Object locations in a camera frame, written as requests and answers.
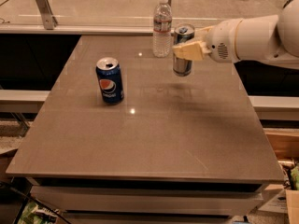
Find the Red Bull can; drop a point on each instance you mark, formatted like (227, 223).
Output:
(182, 34)

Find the cardboard box with items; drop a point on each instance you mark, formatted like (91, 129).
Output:
(284, 199)

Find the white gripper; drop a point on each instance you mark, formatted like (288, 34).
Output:
(221, 42)

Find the green snack bag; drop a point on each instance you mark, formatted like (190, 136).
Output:
(35, 214)

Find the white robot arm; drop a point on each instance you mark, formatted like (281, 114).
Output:
(271, 40)

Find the left metal railing bracket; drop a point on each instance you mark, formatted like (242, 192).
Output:
(48, 19)

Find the white upper drawer front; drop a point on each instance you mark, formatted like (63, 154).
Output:
(148, 201)

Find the clear plastic water bottle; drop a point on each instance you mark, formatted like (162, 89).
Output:
(162, 23)

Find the blue Pepsi can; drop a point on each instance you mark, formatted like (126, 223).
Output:
(108, 72)

